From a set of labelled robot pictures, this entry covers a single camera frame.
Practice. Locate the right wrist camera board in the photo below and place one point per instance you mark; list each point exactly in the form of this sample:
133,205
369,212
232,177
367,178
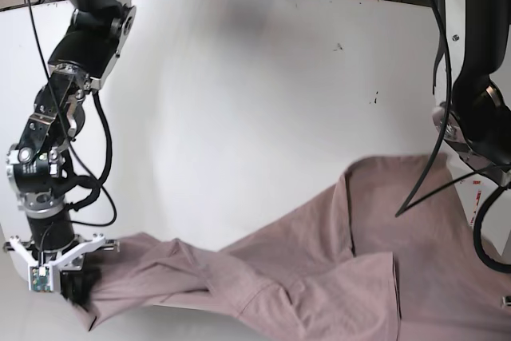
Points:
45,279

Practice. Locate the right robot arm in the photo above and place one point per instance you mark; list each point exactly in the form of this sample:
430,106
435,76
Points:
40,166

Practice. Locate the red tape marking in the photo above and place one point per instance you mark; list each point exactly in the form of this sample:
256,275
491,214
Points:
470,192

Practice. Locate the mauve t-shirt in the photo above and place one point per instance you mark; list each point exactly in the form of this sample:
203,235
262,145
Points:
340,267

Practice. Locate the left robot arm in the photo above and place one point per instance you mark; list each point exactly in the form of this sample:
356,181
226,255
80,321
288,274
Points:
471,115

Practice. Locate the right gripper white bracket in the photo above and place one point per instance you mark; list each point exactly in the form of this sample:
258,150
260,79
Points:
76,280

